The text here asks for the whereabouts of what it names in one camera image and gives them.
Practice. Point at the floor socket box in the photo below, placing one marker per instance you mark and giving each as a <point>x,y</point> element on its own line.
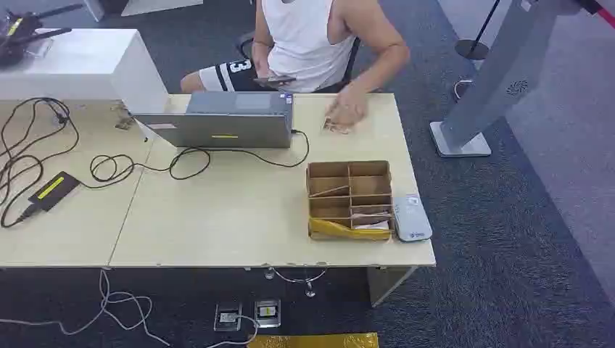
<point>267,312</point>
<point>228,317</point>

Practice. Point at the grey flat device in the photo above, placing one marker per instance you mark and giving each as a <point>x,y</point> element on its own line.
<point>411,218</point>

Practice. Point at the seated person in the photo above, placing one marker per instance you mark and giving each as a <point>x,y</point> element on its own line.
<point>298,38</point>

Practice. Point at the white furniture base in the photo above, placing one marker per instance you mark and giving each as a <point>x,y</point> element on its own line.
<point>144,6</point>

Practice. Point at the yellow floor sheet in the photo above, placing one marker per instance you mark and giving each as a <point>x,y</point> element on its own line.
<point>312,341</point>

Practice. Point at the brown scraps on desk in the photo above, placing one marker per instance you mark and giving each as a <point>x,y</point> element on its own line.
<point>125,122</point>

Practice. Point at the slanted card in box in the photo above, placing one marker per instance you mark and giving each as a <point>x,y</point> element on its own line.
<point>331,191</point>

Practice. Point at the pale desk leg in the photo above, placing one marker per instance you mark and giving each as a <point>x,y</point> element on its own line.
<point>384,283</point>

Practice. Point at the stacked cards in box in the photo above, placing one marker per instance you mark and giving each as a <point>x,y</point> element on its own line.
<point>371,220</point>

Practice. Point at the white cabinet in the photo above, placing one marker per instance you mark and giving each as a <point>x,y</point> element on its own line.
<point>81,67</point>

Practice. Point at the person's left hand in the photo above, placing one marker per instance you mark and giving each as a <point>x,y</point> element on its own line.
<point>347,108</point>

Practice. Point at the person's right hand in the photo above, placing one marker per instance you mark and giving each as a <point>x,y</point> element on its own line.
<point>261,60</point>

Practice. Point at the wooden divided card box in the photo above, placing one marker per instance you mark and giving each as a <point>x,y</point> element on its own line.
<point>349,189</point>

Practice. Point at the grey kiosk stand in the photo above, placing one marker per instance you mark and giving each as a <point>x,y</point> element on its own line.
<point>499,72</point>

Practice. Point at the red barrier belt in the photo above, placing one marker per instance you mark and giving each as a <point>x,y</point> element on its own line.
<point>606,17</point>

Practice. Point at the dark smartphone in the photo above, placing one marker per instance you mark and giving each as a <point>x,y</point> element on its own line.
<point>276,80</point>

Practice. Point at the black stanchion post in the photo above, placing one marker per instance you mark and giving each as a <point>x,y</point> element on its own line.
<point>472,49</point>

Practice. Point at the grey laptop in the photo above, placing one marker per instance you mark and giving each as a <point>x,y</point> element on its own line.
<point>226,127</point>

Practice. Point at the yellow tape strip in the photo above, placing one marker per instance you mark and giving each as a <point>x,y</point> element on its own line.
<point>346,233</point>

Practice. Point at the black antenna device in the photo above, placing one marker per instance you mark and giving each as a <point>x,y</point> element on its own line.
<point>19,33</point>

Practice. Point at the black power adapter yellow label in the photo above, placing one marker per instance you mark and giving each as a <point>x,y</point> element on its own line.
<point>54,191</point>

